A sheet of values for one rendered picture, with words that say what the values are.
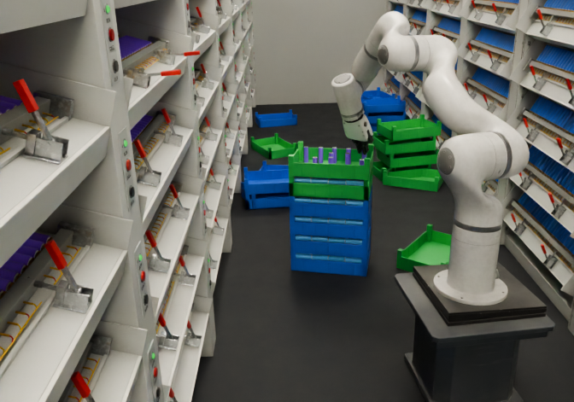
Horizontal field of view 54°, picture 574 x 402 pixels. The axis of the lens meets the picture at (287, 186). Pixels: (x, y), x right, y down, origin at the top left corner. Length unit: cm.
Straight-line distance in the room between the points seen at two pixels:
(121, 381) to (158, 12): 91
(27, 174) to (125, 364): 43
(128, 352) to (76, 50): 48
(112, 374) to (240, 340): 100
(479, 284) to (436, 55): 63
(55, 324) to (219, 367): 113
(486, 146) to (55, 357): 106
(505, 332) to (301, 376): 60
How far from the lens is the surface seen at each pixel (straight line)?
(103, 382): 92
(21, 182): 61
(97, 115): 82
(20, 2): 61
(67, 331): 71
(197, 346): 162
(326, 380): 174
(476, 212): 146
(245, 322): 199
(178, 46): 149
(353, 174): 207
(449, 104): 152
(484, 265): 153
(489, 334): 150
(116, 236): 87
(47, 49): 82
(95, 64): 81
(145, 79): 107
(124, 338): 96
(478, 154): 139
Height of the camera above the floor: 111
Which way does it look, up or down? 21 degrees down
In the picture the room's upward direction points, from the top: 1 degrees counter-clockwise
